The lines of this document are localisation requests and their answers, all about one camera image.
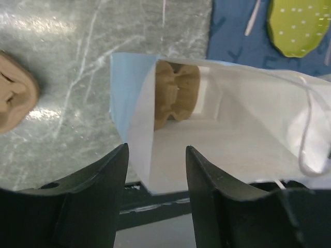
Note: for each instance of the blue letter-print cloth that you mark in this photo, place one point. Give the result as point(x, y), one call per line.
point(227, 41)

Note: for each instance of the silver fork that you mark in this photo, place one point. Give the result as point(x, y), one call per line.
point(252, 19)

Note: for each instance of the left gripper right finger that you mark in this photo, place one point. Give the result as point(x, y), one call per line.
point(227, 212)

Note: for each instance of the cardboard cup carrier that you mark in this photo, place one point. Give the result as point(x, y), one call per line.
point(176, 92)
point(19, 93)

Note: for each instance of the light blue paper bag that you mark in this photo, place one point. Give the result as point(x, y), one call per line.
point(257, 125)

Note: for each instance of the yellow dotted plate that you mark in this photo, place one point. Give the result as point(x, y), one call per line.
point(296, 28)

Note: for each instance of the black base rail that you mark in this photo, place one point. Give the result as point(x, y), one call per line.
point(140, 207)

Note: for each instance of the silver spoon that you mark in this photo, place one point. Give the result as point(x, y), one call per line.
point(327, 55)

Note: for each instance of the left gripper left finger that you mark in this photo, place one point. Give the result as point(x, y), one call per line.
point(79, 210)

